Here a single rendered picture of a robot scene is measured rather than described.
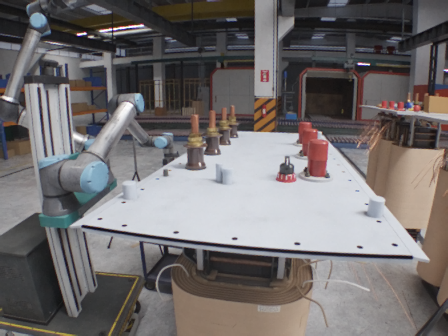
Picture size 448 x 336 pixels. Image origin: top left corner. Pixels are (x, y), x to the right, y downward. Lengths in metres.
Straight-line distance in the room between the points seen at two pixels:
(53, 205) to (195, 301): 0.87
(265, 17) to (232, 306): 11.51
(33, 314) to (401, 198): 3.54
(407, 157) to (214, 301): 2.90
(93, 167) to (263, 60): 10.66
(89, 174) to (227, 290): 0.76
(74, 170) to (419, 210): 3.40
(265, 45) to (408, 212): 9.32
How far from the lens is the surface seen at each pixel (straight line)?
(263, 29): 11.86
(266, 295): 0.92
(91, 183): 1.32
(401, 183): 3.52
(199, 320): 0.96
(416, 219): 3.73
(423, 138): 3.58
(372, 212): 0.76
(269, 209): 0.74
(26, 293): 2.00
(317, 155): 0.99
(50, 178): 1.45
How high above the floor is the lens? 1.65
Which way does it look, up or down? 15 degrees down
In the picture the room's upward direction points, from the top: straight up
